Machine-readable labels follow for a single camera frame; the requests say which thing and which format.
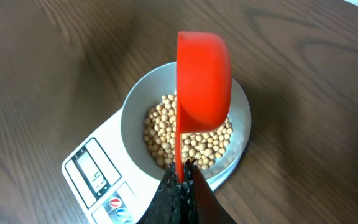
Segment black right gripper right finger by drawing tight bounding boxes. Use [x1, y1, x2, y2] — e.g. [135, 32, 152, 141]
[185, 160, 236, 224]

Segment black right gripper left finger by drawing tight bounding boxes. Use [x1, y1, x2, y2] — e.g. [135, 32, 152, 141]
[137, 164, 185, 224]

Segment red measuring scoop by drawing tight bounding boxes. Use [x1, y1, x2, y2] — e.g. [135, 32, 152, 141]
[175, 31, 232, 182]

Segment soybeans in bowl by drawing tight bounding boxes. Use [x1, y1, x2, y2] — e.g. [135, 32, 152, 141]
[144, 94, 234, 170]

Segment white digital kitchen scale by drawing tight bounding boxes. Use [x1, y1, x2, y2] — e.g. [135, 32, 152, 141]
[61, 107, 245, 224]

